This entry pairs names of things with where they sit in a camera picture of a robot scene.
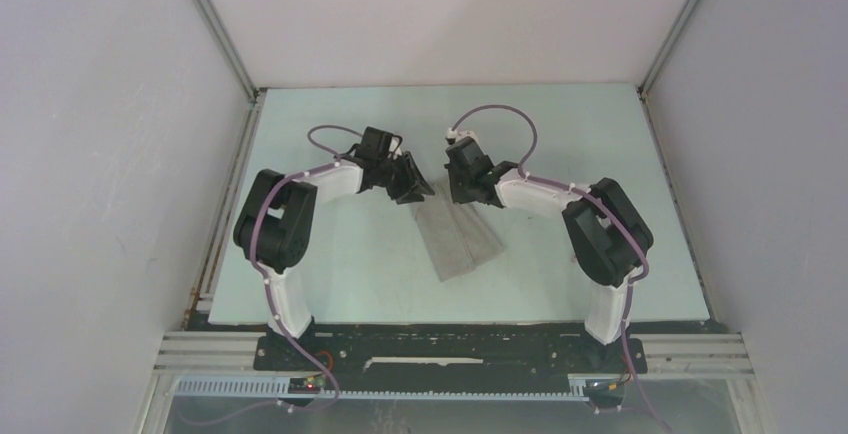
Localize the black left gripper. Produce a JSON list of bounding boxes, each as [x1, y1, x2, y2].
[[376, 152, 434, 206]]

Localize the grey cloth napkin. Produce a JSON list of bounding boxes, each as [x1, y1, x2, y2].
[[411, 177, 505, 282]]

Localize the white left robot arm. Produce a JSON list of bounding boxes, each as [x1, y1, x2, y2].
[[233, 125, 435, 371]]

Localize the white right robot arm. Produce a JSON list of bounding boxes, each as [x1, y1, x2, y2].
[[445, 130, 654, 372]]

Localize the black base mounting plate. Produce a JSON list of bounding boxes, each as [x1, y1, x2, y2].
[[253, 322, 647, 393]]

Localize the left small circuit board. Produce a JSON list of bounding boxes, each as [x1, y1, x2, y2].
[[287, 377, 325, 395]]

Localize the small circuit board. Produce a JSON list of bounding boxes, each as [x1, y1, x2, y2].
[[287, 377, 325, 395], [585, 381, 626, 393]]

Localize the right small circuit board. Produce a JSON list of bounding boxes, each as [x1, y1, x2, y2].
[[585, 381, 626, 393]]

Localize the left aluminium frame post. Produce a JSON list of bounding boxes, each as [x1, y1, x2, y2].
[[166, 0, 260, 102]]

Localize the aluminium frame post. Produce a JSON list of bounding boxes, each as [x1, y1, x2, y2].
[[166, 0, 260, 102], [638, 0, 702, 100]]

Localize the white slotted cable duct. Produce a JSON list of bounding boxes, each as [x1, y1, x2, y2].
[[174, 375, 588, 402]]

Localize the right aluminium frame post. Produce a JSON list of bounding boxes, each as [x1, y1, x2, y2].
[[638, 0, 702, 100]]

